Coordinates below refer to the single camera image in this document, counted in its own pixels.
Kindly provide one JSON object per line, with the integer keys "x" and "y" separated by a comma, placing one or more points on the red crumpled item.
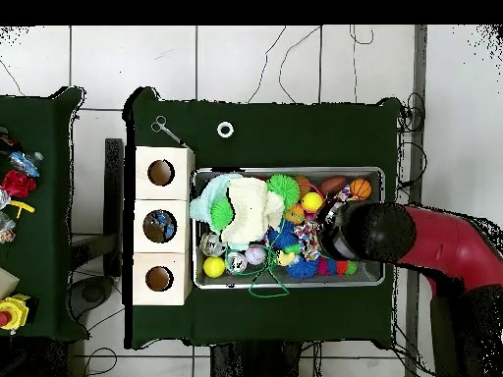
{"x": 17, "y": 183}

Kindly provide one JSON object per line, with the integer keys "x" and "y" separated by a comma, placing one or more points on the blue spiky ball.
{"x": 285, "y": 235}

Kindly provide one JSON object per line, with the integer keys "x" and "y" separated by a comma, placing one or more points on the cream knitted cloth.
{"x": 251, "y": 212}

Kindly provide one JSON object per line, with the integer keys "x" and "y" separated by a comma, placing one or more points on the beige box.
{"x": 7, "y": 282}

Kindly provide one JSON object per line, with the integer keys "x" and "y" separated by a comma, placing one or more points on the blue and clear packet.
{"x": 25, "y": 163}

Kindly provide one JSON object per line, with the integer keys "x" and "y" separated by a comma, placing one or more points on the yellow emergency stop button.
{"x": 13, "y": 312}

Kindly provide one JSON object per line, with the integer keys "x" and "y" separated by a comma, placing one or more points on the yellow plastic piece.
{"x": 23, "y": 206}

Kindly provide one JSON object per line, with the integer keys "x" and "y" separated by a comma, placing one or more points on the silver scissors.
{"x": 167, "y": 131}

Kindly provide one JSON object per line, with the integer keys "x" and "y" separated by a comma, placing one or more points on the large green spiky toy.
{"x": 283, "y": 188}

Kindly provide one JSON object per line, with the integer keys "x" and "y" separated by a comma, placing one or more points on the brown football toy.
{"x": 332, "y": 185}

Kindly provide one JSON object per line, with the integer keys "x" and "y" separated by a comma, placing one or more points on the dark green tablecloth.
{"x": 294, "y": 137}
{"x": 47, "y": 235}

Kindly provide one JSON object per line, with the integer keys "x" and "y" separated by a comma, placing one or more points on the clear plastic packet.
{"x": 7, "y": 229}

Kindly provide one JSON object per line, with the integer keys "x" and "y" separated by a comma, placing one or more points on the yellow smiley ball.
{"x": 311, "y": 201}

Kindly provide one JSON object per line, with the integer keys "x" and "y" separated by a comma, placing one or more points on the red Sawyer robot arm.
{"x": 452, "y": 243}

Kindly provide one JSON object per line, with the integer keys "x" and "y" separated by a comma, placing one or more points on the light blue muslin cloth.
{"x": 208, "y": 192}

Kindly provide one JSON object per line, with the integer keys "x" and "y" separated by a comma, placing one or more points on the small green spiky toy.
{"x": 221, "y": 214}

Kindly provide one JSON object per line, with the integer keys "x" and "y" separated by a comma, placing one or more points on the wooden box with three holes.
{"x": 180, "y": 220}

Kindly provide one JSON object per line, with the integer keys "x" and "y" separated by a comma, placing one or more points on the orange basketball toy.
{"x": 360, "y": 189}

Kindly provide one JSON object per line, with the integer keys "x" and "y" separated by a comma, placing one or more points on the plain yellow ball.
{"x": 214, "y": 267}

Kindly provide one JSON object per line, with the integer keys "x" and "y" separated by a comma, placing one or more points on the black upright panel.
{"x": 114, "y": 176}

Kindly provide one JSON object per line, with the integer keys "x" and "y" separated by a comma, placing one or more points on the colourful spotted cloth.
{"x": 345, "y": 193}

